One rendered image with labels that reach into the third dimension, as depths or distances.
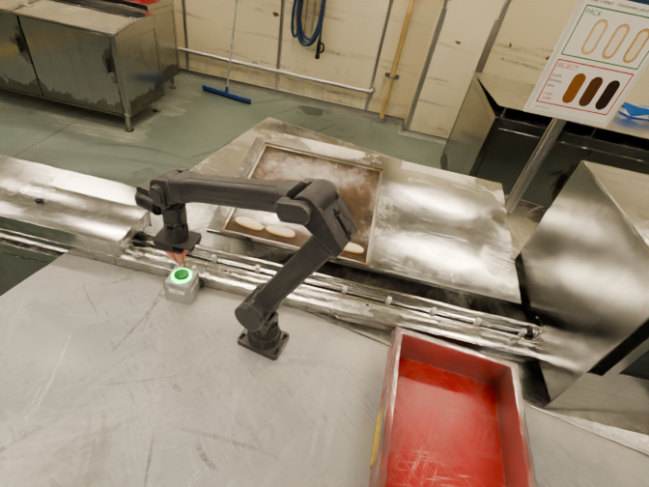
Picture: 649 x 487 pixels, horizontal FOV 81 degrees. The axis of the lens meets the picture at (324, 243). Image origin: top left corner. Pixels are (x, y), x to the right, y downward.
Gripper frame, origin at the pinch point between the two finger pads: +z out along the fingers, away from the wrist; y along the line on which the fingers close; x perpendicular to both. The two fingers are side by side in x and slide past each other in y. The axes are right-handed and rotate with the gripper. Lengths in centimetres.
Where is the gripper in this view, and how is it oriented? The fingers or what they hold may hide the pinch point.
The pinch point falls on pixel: (181, 262)
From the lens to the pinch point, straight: 109.4
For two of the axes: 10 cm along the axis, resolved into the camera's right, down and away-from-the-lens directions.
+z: -1.5, 7.5, 6.5
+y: 9.7, 2.3, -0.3
